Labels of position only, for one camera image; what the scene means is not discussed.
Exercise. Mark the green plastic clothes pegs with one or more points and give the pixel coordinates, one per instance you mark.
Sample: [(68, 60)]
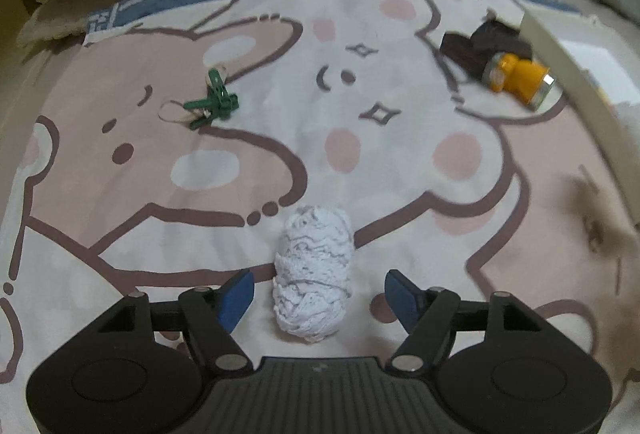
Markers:
[(218, 104)]

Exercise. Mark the cartoon bear print cloth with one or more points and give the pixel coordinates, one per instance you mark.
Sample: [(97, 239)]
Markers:
[(347, 104)]

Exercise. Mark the white yarn ball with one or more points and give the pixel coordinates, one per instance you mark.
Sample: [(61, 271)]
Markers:
[(313, 264)]

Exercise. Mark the yellow headlamp with strap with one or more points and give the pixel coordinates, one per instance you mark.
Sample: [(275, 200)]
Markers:
[(496, 55)]

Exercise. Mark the white shallow cardboard box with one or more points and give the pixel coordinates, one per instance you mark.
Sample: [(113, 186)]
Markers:
[(599, 73)]

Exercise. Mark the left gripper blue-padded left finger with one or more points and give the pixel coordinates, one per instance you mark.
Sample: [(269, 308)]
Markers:
[(210, 316)]

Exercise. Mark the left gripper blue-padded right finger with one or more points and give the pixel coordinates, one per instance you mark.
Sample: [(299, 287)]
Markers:
[(428, 318)]

